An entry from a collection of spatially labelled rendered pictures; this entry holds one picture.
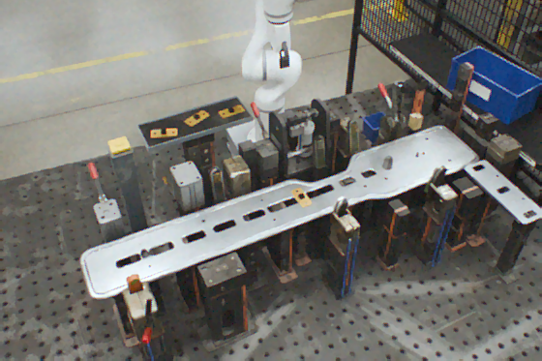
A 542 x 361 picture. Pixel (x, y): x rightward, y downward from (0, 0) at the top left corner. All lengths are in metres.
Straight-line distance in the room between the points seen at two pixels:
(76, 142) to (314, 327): 2.32
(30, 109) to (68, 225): 1.98
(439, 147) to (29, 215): 1.58
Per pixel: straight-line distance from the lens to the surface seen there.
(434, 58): 2.55
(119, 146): 1.86
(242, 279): 1.65
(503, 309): 2.11
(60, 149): 3.78
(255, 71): 2.10
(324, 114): 1.93
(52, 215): 2.37
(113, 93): 4.16
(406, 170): 2.00
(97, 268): 1.75
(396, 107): 2.06
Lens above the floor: 2.34
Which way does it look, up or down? 42 degrees down
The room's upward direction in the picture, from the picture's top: straight up
